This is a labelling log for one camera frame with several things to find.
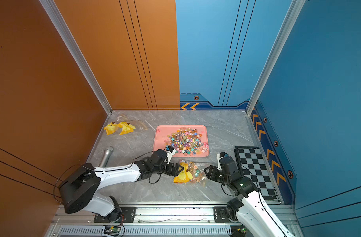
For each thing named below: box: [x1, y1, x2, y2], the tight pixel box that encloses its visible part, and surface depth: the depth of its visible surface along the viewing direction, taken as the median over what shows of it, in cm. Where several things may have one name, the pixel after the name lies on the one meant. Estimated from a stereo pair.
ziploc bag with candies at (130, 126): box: [116, 119, 148, 136], surface depth 98 cm
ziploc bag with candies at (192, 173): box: [173, 159, 208, 188], surface depth 84 cm
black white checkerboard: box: [233, 145, 282, 203], surface depth 91 cm
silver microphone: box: [98, 148, 113, 168], surface depth 95 cm
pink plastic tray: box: [152, 124, 210, 158], surface depth 102 cm
